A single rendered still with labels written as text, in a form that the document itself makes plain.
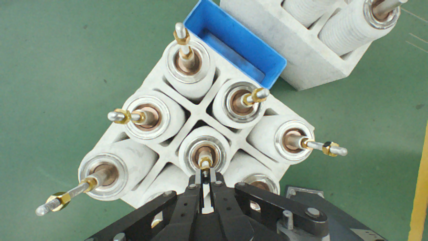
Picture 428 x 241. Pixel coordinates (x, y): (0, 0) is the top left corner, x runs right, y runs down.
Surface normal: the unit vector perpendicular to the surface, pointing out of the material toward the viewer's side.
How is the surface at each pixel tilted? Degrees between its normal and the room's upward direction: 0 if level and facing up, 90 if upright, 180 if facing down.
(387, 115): 0
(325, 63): 90
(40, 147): 0
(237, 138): 0
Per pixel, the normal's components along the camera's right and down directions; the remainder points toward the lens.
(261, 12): -0.59, 0.80
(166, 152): 0.08, 0.01
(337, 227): -0.54, -0.84
